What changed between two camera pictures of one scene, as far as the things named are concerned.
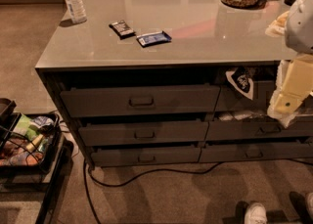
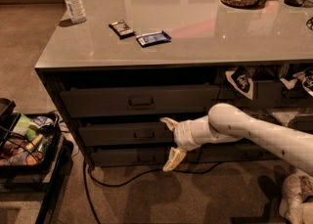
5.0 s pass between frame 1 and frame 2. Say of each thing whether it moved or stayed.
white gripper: moved
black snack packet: stayed
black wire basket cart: stayed
